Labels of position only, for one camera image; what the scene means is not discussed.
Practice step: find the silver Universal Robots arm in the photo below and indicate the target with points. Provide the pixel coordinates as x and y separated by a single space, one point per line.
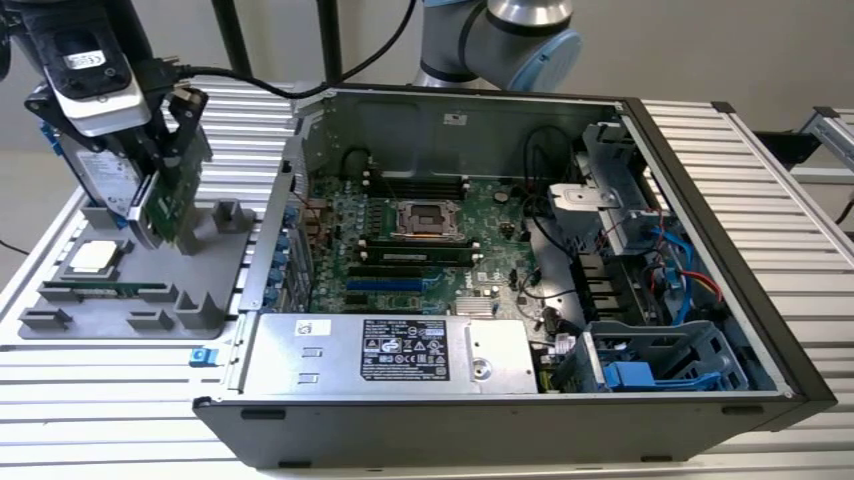
467 45

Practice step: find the silver power supply unit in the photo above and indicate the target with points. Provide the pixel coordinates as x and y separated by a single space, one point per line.
320 360

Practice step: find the black expansion slot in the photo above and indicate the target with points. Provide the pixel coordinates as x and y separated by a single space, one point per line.
387 272

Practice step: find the grey plastic parts rack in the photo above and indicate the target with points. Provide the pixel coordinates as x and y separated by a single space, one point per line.
100 312

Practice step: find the hard disk in blue carrier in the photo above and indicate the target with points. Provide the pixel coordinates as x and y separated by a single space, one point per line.
100 175

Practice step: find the neighbouring aluminium slat table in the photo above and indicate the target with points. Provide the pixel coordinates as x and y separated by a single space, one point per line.
834 127

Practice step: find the small blue plastic clip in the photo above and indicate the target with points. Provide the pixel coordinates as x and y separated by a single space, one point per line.
200 357

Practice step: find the blue expansion slot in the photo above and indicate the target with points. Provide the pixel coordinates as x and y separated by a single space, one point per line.
387 286

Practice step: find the green Dell motherboard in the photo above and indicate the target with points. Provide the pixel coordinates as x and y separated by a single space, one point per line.
493 235

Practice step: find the metal CPU socket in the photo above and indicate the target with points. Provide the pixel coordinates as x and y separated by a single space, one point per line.
427 222

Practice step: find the green RAM stick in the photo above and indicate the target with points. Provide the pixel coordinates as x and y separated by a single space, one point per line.
413 256
133 289

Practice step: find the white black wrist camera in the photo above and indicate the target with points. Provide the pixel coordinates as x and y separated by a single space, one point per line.
106 107

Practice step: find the open black PC case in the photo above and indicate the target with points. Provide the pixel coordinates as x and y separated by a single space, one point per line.
467 430

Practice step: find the black RAM slot bank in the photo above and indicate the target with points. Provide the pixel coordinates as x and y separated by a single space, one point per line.
427 187
427 244

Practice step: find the black stand pole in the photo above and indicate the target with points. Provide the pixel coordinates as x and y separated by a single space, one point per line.
233 45
329 40

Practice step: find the silver finned heat sink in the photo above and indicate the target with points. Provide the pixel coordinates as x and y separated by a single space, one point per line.
476 306

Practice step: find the silver coin cell battery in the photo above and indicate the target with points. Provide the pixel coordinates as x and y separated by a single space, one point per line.
501 194

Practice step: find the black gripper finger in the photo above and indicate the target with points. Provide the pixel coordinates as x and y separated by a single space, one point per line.
189 125
142 150

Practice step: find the grey disk bay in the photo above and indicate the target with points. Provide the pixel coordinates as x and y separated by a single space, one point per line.
667 340

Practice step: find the green Nvidia graphics card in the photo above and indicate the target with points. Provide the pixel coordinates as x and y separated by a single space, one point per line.
169 210

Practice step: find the silver CPU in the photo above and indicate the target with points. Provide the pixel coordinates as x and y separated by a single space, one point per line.
96 256

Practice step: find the grey metal drive cage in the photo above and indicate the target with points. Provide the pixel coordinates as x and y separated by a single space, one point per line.
627 220

